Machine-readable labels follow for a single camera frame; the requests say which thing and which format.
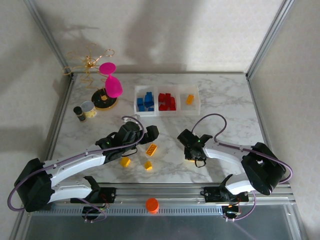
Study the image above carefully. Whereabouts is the aluminium mounting rail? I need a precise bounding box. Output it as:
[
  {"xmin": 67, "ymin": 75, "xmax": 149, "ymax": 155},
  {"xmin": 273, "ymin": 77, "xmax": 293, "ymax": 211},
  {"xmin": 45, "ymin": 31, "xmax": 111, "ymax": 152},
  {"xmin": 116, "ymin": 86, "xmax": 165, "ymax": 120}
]
[{"xmin": 44, "ymin": 183, "xmax": 295, "ymax": 208}]

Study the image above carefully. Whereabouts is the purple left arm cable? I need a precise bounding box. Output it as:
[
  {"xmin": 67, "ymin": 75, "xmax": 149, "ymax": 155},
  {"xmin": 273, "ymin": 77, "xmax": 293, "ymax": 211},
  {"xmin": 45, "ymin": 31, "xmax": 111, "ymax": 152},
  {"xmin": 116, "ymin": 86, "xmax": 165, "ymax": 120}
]
[{"xmin": 6, "ymin": 114, "xmax": 146, "ymax": 213}]

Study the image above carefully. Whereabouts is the orange cylinder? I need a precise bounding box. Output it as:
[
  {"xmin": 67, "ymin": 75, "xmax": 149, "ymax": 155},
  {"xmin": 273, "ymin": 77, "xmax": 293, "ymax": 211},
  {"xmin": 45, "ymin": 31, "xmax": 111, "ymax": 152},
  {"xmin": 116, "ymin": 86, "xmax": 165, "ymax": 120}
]
[{"xmin": 145, "ymin": 197, "xmax": 160, "ymax": 215}]

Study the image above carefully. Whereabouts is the aluminium table side rail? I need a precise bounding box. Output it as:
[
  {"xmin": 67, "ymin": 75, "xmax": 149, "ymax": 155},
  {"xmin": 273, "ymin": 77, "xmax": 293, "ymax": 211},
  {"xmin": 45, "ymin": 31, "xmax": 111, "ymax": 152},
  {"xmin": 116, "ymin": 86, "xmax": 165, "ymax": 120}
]
[
  {"xmin": 37, "ymin": 73, "xmax": 76, "ymax": 181},
  {"xmin": 246, "ymin": 73, "xmax": 281, "ymax": 185}
]

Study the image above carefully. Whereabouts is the small dark jar black lid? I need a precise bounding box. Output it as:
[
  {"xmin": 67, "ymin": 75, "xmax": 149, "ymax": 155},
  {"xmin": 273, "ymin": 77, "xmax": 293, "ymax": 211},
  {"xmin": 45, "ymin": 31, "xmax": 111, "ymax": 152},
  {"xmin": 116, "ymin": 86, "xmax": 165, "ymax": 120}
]
[{"xmin": 73, "ymin": 106, "xmax": 87, "ymax": 123}]

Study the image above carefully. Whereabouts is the pink plastic wine glass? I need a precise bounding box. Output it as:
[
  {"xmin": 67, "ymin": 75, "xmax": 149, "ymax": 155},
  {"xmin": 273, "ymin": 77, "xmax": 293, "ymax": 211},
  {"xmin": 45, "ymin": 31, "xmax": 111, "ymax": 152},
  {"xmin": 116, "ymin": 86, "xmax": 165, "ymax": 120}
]
[{"xmin": 98, "ymin": 61, "xmax": 124, "ymax": 99}]

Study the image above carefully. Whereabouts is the gold wire glass stand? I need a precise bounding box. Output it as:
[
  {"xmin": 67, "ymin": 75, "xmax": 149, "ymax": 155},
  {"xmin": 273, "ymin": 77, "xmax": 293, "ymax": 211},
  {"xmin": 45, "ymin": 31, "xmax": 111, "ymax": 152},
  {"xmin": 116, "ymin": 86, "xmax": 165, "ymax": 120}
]
[{"xmin": 62, "ymin": 42, "xmax": 119, "ymax": 111}]

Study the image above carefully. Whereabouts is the white yellow small can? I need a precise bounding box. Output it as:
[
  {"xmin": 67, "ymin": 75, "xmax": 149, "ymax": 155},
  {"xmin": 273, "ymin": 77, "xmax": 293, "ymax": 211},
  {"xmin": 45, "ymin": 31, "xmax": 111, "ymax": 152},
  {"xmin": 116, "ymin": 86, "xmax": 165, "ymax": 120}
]
[{"xmin": 81, "ymin": 100, "xmax": 98, "ymax": 119}]

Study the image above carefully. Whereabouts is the white translucent plastic bin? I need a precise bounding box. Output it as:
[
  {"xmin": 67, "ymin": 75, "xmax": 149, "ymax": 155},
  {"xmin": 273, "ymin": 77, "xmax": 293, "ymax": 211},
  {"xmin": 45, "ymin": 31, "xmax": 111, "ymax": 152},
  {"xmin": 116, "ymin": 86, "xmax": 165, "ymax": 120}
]
[
  {"xmin": 156, "ymin": 84, "xmax": 180, "ymax": 117},
  {"xmin": 177, "ymin": 84, "xmax": 202, "ymax": 116},
  {"xmin": 134, "ymin": 85, "xmax": 159, "ymax": 118}
]

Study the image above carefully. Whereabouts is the perforated metal cable duct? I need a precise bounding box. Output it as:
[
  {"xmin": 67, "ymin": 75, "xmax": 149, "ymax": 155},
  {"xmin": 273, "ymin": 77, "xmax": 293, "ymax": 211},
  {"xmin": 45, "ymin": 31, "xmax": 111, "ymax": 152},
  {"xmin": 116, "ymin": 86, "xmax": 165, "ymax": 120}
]
[{"xmin": 32, "ymin": 206, "xmax": 225, "ymax": 217}]

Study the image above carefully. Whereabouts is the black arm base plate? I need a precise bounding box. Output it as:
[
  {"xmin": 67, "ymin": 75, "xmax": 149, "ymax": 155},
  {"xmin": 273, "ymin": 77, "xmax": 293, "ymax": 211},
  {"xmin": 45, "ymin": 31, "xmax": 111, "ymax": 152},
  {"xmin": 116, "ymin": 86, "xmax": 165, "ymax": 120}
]
[
  {"xmin": 202, "ymin": 185, "xmax": 250, "ymax": 204},
  {"xmin": 98, "ymin": 186, "xmax": 117, "ymax": 204}
]

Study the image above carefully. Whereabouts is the purple cable loop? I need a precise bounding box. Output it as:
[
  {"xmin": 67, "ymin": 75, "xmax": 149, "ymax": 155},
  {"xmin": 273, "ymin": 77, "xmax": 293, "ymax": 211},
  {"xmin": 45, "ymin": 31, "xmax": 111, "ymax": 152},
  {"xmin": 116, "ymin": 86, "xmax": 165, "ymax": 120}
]
[{"xmin": 82, "ymin": 198, "xmax": 111, "ymax": 224}]

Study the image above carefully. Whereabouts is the aluminium frame post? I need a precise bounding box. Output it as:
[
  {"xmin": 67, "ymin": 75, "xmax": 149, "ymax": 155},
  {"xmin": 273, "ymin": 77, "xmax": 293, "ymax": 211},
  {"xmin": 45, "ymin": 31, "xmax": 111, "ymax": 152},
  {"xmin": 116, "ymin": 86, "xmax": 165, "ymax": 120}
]
[
  {"xmin": 245, "ymin": 0, "xmax": 293, "ymax": 79},
  {"xmin": 23, "ymin": 0, "xmax": 75, "ymax": 80}
]

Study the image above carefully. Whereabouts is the grey metal panel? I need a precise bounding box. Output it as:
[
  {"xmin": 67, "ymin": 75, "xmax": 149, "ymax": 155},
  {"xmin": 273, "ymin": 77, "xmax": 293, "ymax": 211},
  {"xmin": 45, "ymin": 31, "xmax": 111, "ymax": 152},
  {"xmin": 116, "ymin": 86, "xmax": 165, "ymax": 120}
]
[{"xmin": 14, "ymin": 203, "xmax": 305, "ymax": 240}]

